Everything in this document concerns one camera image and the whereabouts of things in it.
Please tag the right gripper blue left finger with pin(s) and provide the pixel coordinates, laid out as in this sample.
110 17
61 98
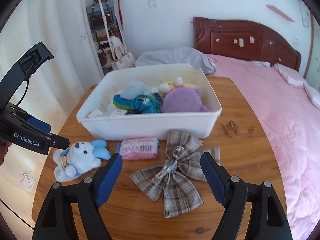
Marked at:
107 178

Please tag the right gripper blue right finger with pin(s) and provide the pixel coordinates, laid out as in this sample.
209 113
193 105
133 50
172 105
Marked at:
217 178

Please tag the white bear plush blue bow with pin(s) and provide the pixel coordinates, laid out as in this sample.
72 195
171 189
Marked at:
80 158

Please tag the pink tissue packet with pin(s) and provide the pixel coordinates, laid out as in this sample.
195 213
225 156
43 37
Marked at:
139 148

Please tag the plaid bow hair clip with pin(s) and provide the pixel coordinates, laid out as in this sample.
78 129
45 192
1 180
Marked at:
171 180

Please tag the small white box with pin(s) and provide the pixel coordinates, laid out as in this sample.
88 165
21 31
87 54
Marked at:
95 114

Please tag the purple plush toy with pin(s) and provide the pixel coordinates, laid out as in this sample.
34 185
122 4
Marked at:
183 100

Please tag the blue rainbow pony plush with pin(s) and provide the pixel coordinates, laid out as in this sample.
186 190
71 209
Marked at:
130 92

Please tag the yellow plush toy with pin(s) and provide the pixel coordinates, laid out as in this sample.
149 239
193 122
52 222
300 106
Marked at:
167 87

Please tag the white medicine box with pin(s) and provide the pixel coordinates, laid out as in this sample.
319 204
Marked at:
118 112

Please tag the person's left hand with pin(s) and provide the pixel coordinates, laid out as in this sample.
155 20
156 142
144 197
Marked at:
4 150

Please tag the wooden table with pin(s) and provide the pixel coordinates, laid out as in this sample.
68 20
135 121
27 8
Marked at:
244 151

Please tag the white plastic storage bin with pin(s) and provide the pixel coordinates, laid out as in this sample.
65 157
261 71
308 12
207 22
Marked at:
157 125

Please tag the pink bed quilt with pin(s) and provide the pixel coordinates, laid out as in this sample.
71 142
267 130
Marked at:
291 124

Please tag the white handbag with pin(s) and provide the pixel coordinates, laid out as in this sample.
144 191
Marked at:
122 58

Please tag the cow pattern plush bag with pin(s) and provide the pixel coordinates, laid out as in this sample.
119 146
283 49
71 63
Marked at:
110 50

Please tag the white floral curtain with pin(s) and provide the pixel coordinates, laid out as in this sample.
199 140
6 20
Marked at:
51 93

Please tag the grey cloth cover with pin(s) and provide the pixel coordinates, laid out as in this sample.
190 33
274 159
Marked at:
187 55

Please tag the pink pillow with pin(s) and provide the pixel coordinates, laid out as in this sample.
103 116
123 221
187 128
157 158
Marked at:
293 78

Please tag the blue black satchel bag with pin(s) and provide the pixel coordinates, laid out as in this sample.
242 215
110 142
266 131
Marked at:
95 15

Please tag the dark wooden headboard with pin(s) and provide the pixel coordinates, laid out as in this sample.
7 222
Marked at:
244 40

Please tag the wall light switch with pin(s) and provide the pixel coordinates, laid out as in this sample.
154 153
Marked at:
153 3

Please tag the pink wall shelf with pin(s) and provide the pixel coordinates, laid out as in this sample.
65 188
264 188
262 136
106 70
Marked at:
280 12

